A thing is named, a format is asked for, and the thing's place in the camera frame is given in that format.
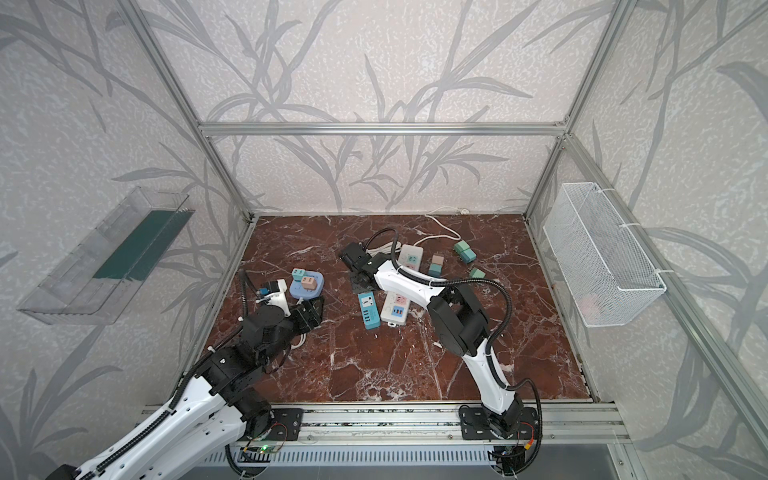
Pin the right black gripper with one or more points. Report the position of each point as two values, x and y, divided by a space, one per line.
358 261

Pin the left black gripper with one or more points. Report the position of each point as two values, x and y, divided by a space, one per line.
309 313

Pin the blue square power socket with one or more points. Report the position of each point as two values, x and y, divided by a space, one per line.
298 293

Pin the pink cube plug front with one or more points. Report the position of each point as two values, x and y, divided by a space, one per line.
309 283

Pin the teal USB power strip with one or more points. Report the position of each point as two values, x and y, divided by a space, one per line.
369 310

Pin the long white power strip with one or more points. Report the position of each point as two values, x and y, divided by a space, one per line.
395 309

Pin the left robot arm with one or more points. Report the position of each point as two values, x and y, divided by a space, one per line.
213 405

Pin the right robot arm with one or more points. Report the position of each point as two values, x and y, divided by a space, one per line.
459 320

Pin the green double cube plug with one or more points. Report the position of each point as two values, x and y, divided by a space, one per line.
465 252

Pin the clear plastic tray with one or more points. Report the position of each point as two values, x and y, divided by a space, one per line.
94 283

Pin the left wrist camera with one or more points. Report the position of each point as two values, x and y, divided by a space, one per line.
274 293

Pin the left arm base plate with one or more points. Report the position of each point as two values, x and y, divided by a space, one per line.
279 425

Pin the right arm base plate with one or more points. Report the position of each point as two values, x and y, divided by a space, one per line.
477 424

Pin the aluminium cage frame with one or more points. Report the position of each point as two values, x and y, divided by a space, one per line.
743 393

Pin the white wire mesh basket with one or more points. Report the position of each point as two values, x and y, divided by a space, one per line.
608 274

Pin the aluminium front rail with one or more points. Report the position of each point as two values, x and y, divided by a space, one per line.
437 423

